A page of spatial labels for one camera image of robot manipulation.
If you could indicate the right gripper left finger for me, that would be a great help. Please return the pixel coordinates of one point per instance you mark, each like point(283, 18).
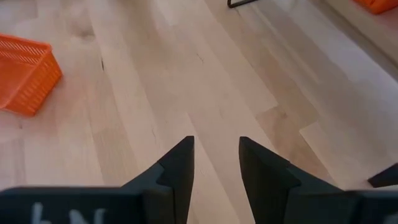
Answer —
point(109, 205)

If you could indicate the black metal shelf leg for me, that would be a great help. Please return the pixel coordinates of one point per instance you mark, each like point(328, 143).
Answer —
point(236, 6)
point(387, 177)

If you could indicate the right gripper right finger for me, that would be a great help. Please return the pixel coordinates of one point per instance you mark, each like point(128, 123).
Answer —
point(295, 202)

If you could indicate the orange plastic slotted basket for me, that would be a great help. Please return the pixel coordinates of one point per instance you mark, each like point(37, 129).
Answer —
point(379, 5)
point(28, 87)

